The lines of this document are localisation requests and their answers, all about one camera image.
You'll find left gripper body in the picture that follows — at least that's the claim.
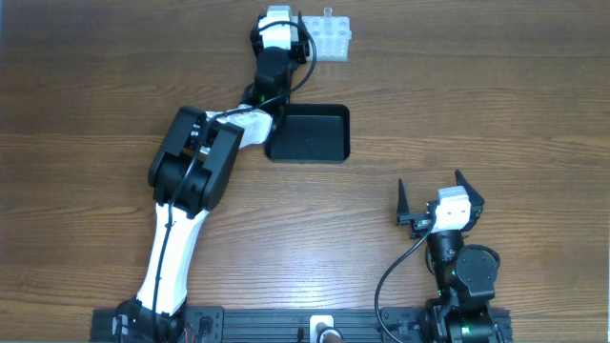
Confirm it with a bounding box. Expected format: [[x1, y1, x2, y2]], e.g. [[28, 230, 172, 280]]
[[249, 26, 310, 66]]

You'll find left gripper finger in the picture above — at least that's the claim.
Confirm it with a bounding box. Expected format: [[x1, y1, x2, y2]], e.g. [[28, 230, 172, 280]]
[[295, 10, 309, 45]]

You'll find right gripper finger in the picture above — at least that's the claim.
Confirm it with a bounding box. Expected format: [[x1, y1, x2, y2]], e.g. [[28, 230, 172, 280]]
[[396, 178, 412, 217], [454, 169, 486, 209]]

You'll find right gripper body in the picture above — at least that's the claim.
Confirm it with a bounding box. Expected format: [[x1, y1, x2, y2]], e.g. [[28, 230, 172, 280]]
[[396, 197, 485, 240]]

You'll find white test tube rack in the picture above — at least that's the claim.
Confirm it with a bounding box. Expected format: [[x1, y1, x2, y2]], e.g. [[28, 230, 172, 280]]
[[295, 14, 354, 63]]

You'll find black tray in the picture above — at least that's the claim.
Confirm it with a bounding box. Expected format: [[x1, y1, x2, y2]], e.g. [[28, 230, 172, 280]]
[[264, 102, 352, 165]]

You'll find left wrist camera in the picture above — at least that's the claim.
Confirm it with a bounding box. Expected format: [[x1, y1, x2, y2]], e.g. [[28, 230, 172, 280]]
[[257, 5, 294, 50]]

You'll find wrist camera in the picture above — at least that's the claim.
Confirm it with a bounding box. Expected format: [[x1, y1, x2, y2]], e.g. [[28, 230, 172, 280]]
[[436, 185, 473, 233], [257, 5, 294, 50]]

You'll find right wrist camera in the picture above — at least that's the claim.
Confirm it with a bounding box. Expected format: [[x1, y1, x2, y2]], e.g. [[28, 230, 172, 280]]
[[436, 185, 473, 233]]

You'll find mounting rail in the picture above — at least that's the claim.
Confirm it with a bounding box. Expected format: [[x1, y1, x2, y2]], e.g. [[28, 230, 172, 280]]
[[89, 305, 515, 343]]

